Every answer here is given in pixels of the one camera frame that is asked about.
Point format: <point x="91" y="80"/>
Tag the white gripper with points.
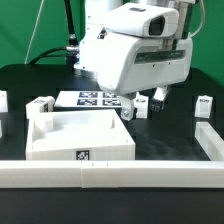
<point x="125" y="64"/>

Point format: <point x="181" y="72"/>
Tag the white square tabletop part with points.
<point x="79" y="135"/>

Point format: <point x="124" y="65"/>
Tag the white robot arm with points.
<point x="96" y="10"/>

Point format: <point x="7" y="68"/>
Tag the white marker plate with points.
<point x="92" y="99"/>

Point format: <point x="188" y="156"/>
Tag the white front obstacle bar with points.
<point x="111" y="174"/>

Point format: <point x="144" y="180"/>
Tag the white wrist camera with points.
<point x="143" y="21"/>

